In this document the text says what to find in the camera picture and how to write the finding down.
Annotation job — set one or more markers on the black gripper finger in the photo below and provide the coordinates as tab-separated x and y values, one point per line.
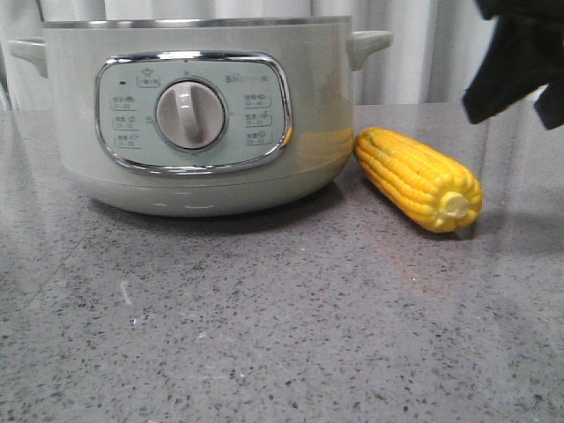
525	53

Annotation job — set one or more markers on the yellow corn cob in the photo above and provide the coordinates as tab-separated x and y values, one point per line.
435	191

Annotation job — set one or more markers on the pale green electric cooking pot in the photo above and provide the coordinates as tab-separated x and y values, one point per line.
202	117

